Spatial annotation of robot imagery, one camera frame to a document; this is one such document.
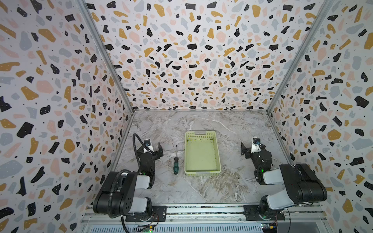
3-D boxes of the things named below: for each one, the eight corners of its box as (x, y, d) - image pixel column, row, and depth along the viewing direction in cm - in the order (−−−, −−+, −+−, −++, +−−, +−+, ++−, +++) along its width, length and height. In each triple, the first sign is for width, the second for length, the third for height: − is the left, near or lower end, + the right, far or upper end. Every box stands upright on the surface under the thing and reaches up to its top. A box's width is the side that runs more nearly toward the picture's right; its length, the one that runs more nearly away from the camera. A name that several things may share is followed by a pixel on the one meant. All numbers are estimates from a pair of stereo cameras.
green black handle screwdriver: (173, 174, 89) (173, 172, 87) (174, 147, 102) (173, 145, 100) (178, 174, 89) (178, 172, 87) (178, 147, 102) (178, 145, 100)
